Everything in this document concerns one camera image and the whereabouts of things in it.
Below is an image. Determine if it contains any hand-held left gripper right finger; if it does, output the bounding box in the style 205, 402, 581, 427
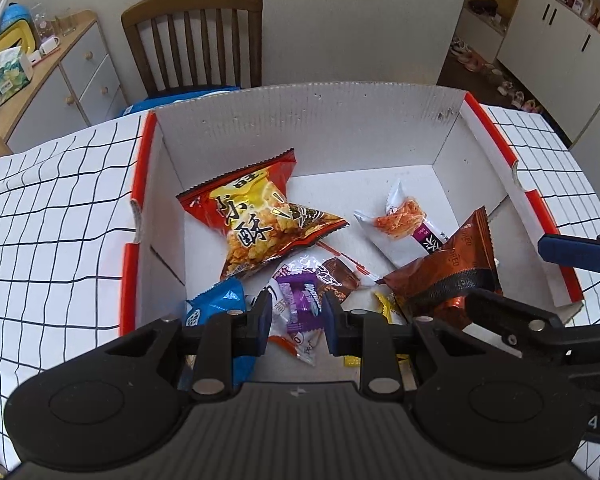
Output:
321, 291, 481, 400

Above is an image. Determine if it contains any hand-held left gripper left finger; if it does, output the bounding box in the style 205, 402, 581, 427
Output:
102, 290, 273, 402

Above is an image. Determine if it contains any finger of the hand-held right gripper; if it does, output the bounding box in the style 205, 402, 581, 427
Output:
537, 234, 600, 275
465, 290, 600, 366

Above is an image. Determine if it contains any purple snack packet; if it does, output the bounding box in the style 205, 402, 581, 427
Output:
271, 254, 332, 335

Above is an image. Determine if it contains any white chocolate snack packet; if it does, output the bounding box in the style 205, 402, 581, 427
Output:
260, 257, 378, 367

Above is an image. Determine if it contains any blue snack packet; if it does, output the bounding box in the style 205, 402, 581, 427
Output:
185, 277, 255, 387

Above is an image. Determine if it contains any yellow orange snack packet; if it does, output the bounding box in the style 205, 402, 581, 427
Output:
345, 287, 412, 367

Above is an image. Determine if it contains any brown snack bag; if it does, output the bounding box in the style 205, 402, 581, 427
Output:
381, 205, 504, 332

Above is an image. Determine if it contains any red yellow snack bag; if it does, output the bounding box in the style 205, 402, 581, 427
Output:
176, 147, 350, 282

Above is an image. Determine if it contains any white orange snack packet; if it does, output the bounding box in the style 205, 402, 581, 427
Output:
353, 178, 462, 272

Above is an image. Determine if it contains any white red cardboard box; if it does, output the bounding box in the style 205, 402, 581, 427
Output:
119, 81, 586, 368

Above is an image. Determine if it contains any row of shoes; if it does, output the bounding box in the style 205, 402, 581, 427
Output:
450, 35, 545, 116

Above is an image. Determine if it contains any white wardrobe cabinet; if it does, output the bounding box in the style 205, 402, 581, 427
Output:
495, 0, 600, 143

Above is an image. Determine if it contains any checked white tablecloth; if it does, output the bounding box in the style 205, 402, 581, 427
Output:
0, 104, 600, 480

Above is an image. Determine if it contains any blue white plastic bag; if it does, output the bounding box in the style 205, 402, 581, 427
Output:
122, 87, 242, 117

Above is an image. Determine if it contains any row of shelf ornaments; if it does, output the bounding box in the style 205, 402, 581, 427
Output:
530, 0, 600, 48

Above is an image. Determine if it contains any brown wooden chair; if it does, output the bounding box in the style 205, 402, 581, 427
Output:
121, 0, 264, 102

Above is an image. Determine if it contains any wooden sideboard with grey drawers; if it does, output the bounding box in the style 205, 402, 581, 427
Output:
0, 9, 129, 155

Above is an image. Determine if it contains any green tissue pack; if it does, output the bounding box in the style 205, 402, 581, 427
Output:
0, 46, 35, 117

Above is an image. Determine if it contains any short clear glass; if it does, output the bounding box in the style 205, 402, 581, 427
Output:
57, 10, 79, 37

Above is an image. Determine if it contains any tall clear glass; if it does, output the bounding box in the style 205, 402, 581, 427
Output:
34, 7, 56, 43

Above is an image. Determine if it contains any yellow blue box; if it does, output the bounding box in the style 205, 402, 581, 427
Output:
0, 3, 37, 61

